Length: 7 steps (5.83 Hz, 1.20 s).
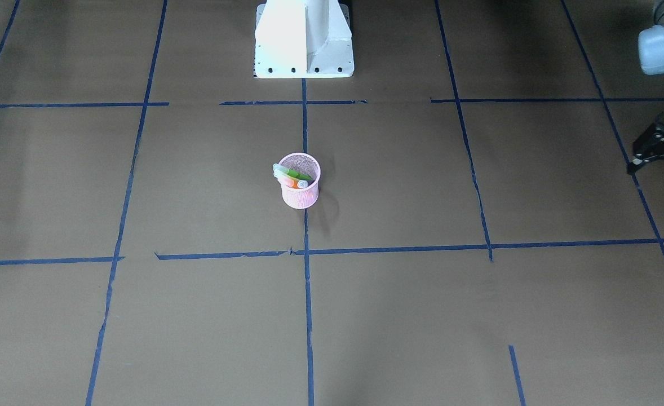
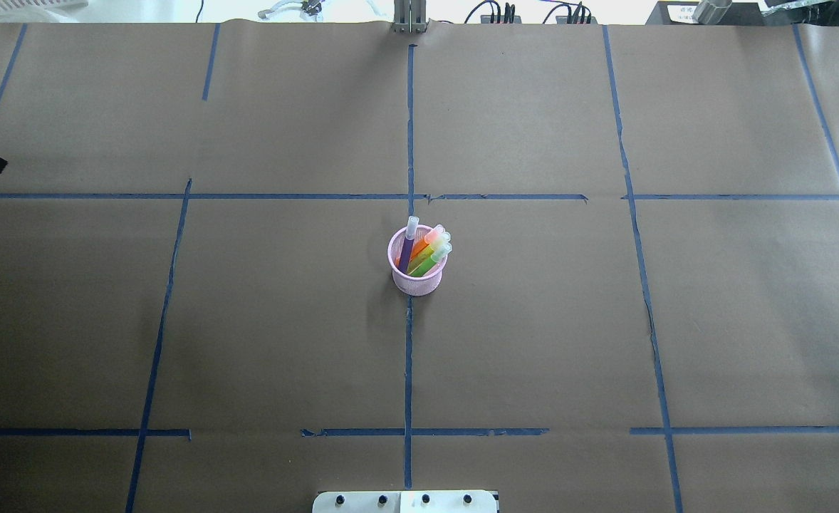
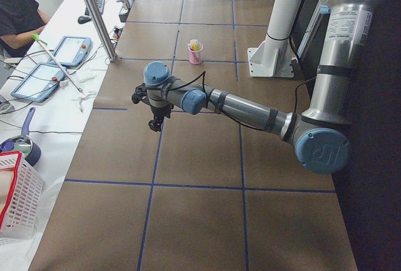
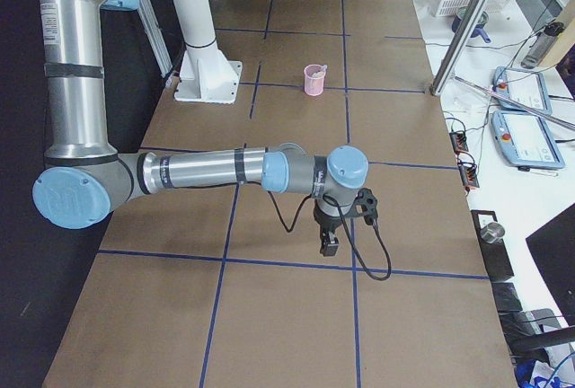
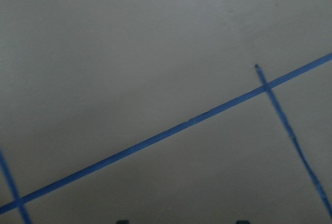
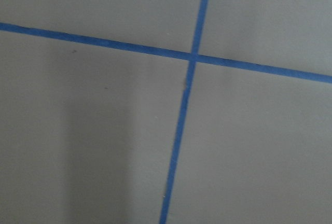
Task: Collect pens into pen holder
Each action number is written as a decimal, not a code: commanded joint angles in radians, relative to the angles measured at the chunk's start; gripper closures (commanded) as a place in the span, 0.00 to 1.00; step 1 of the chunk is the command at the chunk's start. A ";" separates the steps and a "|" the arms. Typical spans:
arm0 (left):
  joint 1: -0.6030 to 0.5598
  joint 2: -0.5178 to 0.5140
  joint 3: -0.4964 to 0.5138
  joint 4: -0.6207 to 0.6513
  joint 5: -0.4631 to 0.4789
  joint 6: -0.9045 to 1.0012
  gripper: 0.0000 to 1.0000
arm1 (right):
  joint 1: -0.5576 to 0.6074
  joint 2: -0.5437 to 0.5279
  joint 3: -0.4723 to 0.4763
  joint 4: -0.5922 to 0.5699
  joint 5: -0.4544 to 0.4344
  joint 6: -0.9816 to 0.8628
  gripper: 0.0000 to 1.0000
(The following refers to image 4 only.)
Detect black monitor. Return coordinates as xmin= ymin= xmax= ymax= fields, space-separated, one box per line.
xmin=526 ymin=205 xmax=575 ymax=325

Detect blue frying pan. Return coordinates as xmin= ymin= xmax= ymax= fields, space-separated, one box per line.
xmin=451 ymin=5 xmax=491 ymax=42

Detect lower blue teach pendant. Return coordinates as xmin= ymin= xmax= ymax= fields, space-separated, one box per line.
xmin=491 ymin=110 xmax=565 ymax=171

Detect upper blue teach pendant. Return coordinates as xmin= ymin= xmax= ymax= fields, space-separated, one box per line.
xmin=493 ymin=66 xmax=553 ymax=114

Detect blue teach pendant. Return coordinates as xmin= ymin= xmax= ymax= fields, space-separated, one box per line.
xmin=493 ymin=66 xmax=553 ymax=114
xmin=491 ymin=110 xmax=565 ymax=171

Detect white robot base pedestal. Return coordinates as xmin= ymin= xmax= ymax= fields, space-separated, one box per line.
xmin=172 ymin=0 xmax=243 ymax=104

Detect aluminium frame post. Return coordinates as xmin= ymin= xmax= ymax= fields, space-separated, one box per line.
xmin=429 ymin=0 xmax=488 ymax=96

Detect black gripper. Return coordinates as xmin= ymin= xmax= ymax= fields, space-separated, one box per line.
xmin=314 ymin=203 xmax=342 ymax=257

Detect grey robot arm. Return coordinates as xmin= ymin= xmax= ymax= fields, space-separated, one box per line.
xmin=32 ymin=0 xmax=376 ymax=256

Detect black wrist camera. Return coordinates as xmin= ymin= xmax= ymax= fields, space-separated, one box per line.
xmin=345 ymin=188 xmax=378 ymax=226

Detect pink mesh pen holder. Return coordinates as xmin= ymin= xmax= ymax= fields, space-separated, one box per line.
xmin=304 ymin=64 xmax=327 ymax=96

